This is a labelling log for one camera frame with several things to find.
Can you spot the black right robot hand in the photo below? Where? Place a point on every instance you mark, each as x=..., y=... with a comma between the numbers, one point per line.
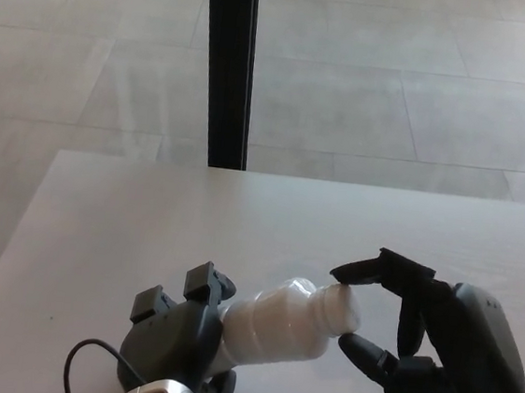
x=472, y=345

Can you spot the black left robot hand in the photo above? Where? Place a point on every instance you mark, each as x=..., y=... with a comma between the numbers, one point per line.
x=172, y=342

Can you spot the white plastic bottle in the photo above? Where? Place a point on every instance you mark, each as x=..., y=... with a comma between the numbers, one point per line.
x=277, y=325

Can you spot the white bottle cap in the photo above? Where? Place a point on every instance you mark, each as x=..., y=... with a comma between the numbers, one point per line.
x=344, y=310

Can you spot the black vertical window post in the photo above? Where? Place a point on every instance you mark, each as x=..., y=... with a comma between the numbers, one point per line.
x=229, y=61

